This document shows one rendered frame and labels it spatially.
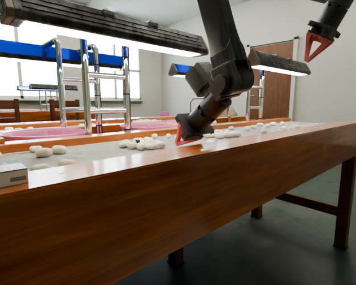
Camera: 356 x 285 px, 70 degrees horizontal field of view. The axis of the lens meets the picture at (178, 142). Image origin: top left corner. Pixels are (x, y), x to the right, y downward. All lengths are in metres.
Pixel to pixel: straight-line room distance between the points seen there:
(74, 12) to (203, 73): 0.34
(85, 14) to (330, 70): 4.94
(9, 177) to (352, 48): 5.26
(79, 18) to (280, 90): 5.08
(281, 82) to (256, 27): 1.32
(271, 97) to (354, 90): 1.42
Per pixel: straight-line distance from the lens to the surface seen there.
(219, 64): 0.55
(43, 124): 1.49
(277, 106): 5.59
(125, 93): 0.96
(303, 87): 5.48
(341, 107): 5.31
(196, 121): 0.62
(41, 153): 0.68
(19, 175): 0.39
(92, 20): 0.73
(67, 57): 1.28
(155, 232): 0.48
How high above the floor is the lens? 0.87
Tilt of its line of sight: 9 degrees down
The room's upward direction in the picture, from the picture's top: straight up
